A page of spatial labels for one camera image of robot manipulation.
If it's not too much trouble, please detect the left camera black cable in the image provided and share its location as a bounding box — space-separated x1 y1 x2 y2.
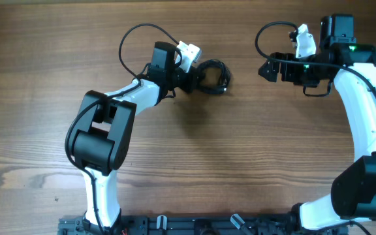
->
64 23 183 234

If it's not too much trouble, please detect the right camera black cable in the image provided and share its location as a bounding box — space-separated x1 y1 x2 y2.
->
255 21 376 235

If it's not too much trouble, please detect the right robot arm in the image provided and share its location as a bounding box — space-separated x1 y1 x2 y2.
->
258 14 376 234

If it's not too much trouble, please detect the camera black cable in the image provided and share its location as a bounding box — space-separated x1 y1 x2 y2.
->
255 21 376 235
64 23 183 234

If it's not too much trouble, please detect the black cable bundle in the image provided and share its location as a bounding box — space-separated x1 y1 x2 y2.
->
195 58 232 96

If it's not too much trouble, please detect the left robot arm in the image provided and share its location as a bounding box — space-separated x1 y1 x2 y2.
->
65 42 202 234

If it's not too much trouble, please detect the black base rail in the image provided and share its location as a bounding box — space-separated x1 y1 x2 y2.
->
57 213 349 235

